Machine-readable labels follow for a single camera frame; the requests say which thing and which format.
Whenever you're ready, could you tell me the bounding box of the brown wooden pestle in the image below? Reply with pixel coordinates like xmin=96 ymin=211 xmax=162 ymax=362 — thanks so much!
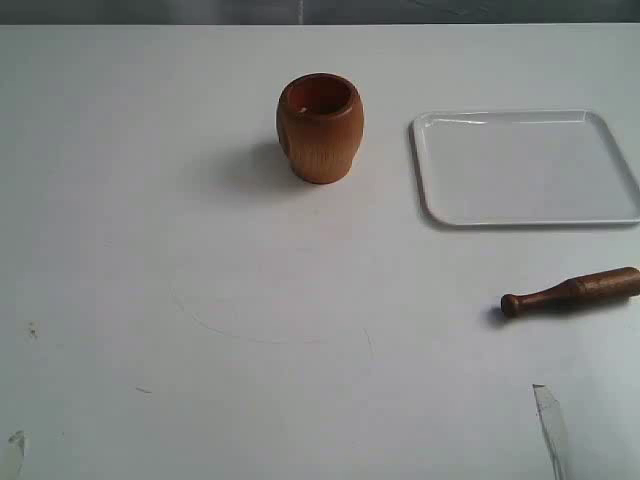
xmin=500 ymin=267 xmax=639 ymax=318

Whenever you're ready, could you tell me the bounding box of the clear tape strip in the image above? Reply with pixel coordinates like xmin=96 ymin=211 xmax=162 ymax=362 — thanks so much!
xmin=532 ymin=384 xmax=572 ymax=480
xmin=1 ymin=430 xmax=27 ymax=480

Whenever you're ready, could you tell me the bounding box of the clear tape strip right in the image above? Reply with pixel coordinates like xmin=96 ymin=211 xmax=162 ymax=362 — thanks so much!
xmin=532 ymin=384 xmax=572 ymax=480

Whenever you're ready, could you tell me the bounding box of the white rectangular plastic tray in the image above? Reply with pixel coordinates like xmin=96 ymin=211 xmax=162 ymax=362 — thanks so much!
xmin=411 ymin=110 xmax=639 ymax=228

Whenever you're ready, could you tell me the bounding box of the brown wooden mortar cup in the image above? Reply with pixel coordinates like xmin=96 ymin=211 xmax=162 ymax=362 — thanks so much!
xmin=276 ymin=73 xmax=364 ymax=184

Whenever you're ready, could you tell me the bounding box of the clear tape strip left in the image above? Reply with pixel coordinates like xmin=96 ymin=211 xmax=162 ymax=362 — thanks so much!
xmin=1 ymin=430 xmax=27 ymax=480

